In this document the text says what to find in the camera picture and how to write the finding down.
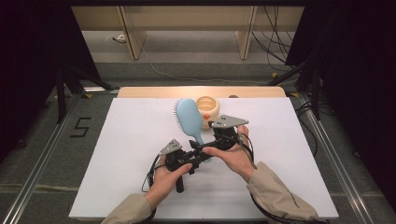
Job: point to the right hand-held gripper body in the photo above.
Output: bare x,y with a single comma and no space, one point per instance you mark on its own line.
229,121

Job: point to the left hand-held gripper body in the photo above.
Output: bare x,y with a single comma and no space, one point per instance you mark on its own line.
171,147

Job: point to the cream ribbed cup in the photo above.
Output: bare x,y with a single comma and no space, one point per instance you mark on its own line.
214,109

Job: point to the light blue hairbrush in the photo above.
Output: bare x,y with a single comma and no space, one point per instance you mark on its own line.
188,118

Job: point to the person's left hand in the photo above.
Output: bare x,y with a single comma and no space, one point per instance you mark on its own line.
165,183

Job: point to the person's right hand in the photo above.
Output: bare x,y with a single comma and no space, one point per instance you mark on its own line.
233,159

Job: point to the white board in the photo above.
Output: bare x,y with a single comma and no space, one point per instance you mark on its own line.
124,149

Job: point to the black metal stand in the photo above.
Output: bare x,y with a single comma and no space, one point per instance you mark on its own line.
61,99
316,93

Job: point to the beige desk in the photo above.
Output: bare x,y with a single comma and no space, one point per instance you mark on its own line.
193,18

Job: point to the black curtain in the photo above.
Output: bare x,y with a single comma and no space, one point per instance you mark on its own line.
358,77
28,62

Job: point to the aluminium floor rail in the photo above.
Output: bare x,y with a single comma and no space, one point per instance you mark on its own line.
339,168
37,177

